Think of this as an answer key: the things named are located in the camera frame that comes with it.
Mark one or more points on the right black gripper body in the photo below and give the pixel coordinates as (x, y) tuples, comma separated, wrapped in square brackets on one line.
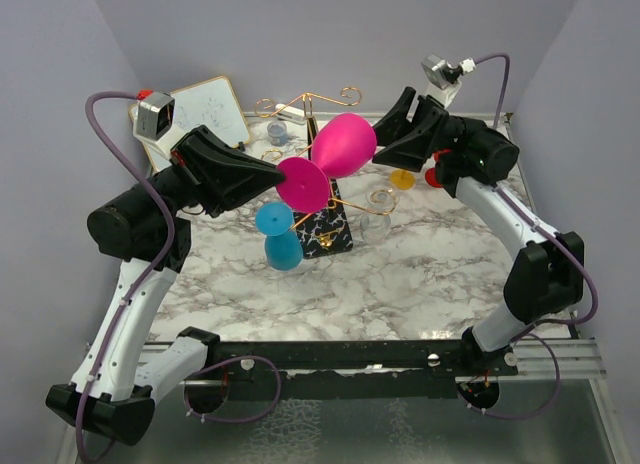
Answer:
[(452, 135)]

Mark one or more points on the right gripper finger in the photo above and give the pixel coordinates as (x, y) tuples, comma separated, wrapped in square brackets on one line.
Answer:
[(395, 123), (405, 153)]

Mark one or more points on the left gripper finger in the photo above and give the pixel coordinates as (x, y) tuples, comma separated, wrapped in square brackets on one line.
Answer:
[(223, 184), (220, 155)]

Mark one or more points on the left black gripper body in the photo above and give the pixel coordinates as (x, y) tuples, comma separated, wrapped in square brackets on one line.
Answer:
[(180, 170)]

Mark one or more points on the orange wine glass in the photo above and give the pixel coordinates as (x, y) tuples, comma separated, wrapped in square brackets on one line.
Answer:
[(402, 179)]

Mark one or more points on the red wine glass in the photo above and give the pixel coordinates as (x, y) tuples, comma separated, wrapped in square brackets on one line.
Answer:
[(431, 174)]

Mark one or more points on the magenta wine glass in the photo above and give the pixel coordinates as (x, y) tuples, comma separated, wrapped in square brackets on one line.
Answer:
[(341, 148)]

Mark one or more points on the clear wine glass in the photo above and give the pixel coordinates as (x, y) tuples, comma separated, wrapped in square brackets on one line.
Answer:
[(375, 221)]

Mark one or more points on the blue wine glass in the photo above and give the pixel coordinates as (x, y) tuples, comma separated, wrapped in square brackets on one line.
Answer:
[(282, 248)]

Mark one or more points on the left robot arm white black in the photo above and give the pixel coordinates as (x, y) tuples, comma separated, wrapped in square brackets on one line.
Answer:
[(111, 394)]

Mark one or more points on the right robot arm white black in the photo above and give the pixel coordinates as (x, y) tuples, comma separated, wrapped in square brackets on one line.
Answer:
[(472, 161)]

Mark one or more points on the gold framed whiteboard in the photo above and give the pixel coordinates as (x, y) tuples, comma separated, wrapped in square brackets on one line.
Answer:
[(211, 103)]

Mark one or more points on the small clear plastic cup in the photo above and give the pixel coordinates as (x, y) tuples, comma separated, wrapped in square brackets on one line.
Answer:
[(277, 133)]

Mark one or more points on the white whiteboard eraser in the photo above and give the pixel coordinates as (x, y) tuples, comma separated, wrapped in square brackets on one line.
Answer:
[(290, 114)]

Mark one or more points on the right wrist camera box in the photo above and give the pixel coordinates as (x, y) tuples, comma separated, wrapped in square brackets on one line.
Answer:
[(444, 78)]

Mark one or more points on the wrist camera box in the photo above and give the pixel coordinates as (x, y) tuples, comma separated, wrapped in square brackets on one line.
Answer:
[(444, 78), (154, 124)]

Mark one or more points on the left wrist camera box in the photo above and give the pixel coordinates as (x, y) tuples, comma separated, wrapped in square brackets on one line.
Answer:
[(154, 124)]

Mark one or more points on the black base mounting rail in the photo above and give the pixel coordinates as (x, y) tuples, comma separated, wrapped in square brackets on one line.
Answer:
[(341, 370)]

